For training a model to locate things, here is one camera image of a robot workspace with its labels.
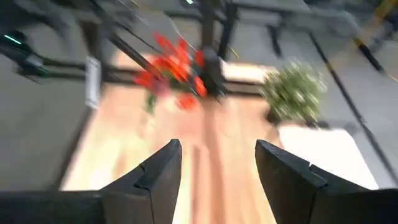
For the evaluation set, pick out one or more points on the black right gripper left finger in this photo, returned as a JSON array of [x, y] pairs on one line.
[[109, 205]]

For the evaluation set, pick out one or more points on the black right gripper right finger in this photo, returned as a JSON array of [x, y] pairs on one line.
[[326, 199]]

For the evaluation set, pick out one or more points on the green potted plant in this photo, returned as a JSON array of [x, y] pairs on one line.
[[292, 90]]

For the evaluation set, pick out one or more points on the wooden shelf black metal frame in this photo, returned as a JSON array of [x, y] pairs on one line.
[[326, 155]]

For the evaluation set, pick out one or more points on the silver aluminium rail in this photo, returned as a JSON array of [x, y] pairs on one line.
[[93, 81]]

